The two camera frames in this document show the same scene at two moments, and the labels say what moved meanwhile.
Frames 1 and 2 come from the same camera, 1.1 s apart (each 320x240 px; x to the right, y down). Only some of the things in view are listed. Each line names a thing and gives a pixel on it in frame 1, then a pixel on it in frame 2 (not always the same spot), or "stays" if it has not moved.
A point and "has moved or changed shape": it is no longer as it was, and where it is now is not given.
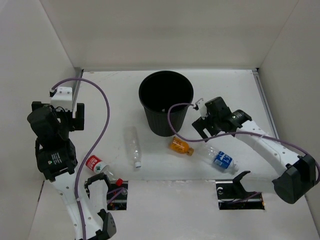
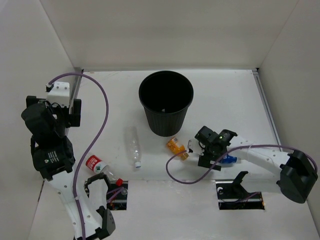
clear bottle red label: (96, 165) stays
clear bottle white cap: (132, 141) stays
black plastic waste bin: (158, 91) stays
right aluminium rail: (258, 83) stays
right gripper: (201, 124) -> (204, 160)
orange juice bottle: (180, 146) has moved or changed shape
